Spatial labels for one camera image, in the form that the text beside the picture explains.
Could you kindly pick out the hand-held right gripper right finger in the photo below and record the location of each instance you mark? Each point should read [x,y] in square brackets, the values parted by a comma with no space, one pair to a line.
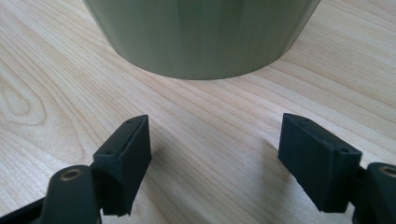
[317,165]

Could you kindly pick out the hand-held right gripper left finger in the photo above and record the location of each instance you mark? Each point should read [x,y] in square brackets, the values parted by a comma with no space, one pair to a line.
[124,161]

